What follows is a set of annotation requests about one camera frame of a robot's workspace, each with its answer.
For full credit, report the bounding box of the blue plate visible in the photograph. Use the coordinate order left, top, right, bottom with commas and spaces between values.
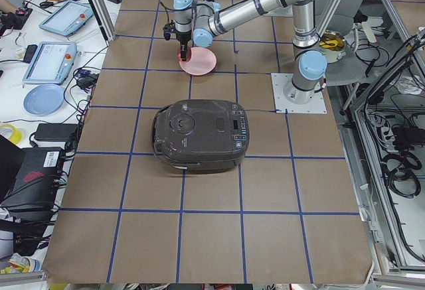
23, 84, 64, 116

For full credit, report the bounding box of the black power adapter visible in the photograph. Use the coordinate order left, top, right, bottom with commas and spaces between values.
34, 123, 77, 142

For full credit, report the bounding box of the aluminium frame post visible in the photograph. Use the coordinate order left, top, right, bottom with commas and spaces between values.
88, 0, 116, 42

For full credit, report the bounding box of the blue teach pendant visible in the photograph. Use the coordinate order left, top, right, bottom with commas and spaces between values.
22, 41, 77, 85
39, 1, 94, 36

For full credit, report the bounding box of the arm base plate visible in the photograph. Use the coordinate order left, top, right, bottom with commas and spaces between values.
271, 73, 327, 114

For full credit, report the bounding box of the dark grey rice cooker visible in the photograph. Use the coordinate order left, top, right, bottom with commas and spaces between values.
151, 100, 250, 171

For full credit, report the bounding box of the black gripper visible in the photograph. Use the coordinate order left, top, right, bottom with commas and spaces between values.
175, 31, 191, 62

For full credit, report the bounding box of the black computer box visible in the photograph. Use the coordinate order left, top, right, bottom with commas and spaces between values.
1, 137, 65, 212

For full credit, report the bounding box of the pink plate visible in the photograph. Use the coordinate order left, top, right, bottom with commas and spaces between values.
179, 47, 216, 76

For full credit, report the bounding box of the grey chair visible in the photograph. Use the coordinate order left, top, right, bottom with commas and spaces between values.
314, 0, 363, 36

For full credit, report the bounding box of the yellow tape roll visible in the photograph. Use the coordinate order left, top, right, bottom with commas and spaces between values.
0, 123, 23, 145

